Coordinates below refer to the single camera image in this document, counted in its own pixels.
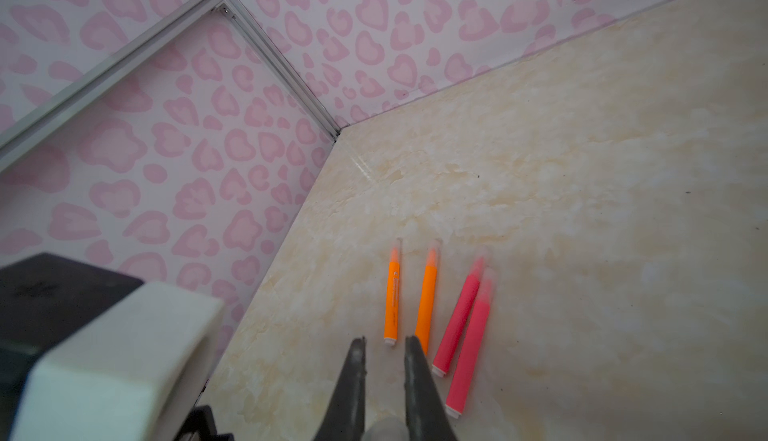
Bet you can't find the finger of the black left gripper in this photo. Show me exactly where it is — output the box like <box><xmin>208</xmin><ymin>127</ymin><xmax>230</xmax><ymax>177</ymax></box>
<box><xmin>174</xmin><ymin>405</ymin><xmax>234</xmax><ymax>441</ymax></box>

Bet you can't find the aluminium corner frame post left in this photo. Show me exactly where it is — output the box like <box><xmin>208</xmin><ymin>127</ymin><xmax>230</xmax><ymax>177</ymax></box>
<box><xmin>219</xmin><ymin>0</ymin><xmax>341</xmax><ymax>141</ymax></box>

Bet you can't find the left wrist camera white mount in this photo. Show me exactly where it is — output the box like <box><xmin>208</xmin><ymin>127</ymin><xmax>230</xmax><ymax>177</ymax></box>
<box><xmin>1</xmin><ymin>253</ymin><xmax>224</xmax><ymax>440</ymax></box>

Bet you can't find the pink marker pen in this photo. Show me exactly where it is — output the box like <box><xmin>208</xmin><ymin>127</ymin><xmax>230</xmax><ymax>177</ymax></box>
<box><xmin>445</xmin><ymin>268</ymin><xmax>498</xmax><ymax>419</ymax></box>
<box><xmin>432</xmin><ymin>248</ymin><xmax>490</xmax><ymax>378</ymax></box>

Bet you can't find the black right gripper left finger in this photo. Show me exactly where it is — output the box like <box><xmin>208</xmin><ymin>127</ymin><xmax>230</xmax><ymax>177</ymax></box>
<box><xmin>314</xmin><ymin>337</ymin><xmax>367</xmax><ymax>441</ymax></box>

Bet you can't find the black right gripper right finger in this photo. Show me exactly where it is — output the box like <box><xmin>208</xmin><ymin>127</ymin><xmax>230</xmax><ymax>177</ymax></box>
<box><xmin>404</xmin><ymin>337</ymin><xmax>457</xmax><ymax>441</ymax></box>

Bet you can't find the translucent pen cap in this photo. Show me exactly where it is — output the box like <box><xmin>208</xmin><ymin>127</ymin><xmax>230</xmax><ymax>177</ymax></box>
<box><xmin>361</xmin><ymin>417</ymin><xmax>409</xmax><ymax>441</ymax></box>

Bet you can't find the aluminium diagonal frame bar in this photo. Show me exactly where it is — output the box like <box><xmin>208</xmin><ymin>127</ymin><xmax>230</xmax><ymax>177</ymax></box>
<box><xmin>1</xmin><ymin>0</ymin><xmax>223</xmax><ymax>171</ymax></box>

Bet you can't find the orange marker pen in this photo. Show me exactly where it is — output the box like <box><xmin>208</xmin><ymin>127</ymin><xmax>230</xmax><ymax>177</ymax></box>
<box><xmin>414</xmin><ymin>239</ymin><xmax>442</xmax><ymax>355</ymax></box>
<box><xmin>383</xmin><ymin>238</ymin><xmax>402</xmax><ymax>347</ymax></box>

